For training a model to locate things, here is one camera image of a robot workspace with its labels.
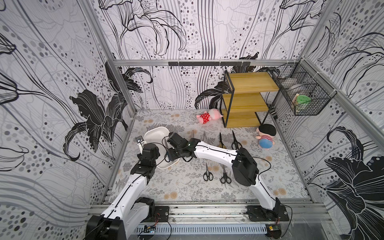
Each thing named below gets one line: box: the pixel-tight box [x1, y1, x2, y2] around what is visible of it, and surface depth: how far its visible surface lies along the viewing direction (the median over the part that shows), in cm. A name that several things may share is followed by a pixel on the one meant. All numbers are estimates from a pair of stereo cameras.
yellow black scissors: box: [218, 132, 227, 149], surface depth 100 cm
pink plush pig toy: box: [196, 108, 224, 125], surface depth 110 cm
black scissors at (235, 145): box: [231, 130, 243, 150], surface depth 100 cm
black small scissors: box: [203, 162, 214, 181], surface depth 88 cm
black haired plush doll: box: [255, 123, 277, 151], surface depth 98 cm
